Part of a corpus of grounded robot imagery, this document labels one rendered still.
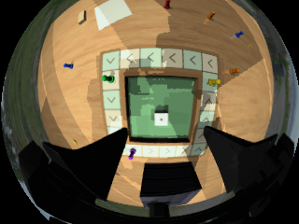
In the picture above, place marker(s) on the white die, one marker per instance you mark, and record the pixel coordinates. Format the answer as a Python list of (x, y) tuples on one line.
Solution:
[(160, 118)]

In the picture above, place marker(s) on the green pawn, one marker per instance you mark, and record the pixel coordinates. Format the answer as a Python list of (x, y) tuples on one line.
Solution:
[(108, 79)]

